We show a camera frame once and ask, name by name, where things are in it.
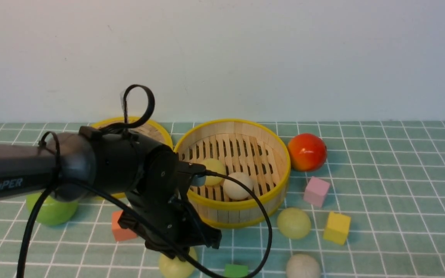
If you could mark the green cube block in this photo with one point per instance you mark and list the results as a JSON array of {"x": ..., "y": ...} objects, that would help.
[{"x": 236, "y": 271}]

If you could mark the orange cube block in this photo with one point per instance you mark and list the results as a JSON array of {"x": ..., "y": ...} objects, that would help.
[{"x": 118, "y": 232}]

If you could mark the pink cube block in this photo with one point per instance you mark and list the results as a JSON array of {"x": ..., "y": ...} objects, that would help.
[{"x": 316, "y": 191}]

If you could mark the red orange tomato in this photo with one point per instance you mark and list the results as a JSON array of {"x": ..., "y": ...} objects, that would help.
[{"x": 307, "y": 152}]

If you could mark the green apple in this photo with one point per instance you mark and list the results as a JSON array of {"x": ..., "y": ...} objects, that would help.
[{"x": 53, "y": 212}]

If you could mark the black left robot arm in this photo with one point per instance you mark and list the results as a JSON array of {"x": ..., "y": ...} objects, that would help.
[{"x": 67, "y": 160}]

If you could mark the yellow-rimmed bamboo steamer tray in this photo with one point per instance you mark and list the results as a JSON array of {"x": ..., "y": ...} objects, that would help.
[{"x": 242, "y": 146}]

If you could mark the yellow-rimmed bamboo steamer lid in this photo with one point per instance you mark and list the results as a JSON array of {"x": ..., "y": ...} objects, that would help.
[{"x": 157, "y": 131}]

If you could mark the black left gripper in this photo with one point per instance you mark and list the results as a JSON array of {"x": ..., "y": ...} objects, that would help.
[{"x": 171, "y": 223}]

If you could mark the green bun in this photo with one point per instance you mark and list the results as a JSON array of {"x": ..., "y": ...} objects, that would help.
[
  {"x": 174, "y": 268},
  {"x": 214, "y": 165},
  {"x": 294, "y": 223}
]

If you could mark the yellow cube block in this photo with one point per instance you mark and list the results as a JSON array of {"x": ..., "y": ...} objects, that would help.
[{"x": 337, "y": 228}]

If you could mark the white bun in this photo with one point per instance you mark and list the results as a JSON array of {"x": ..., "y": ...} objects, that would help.
[
  {"x": 302, "y": 266},
  {"x": 233, "y": 190}
]

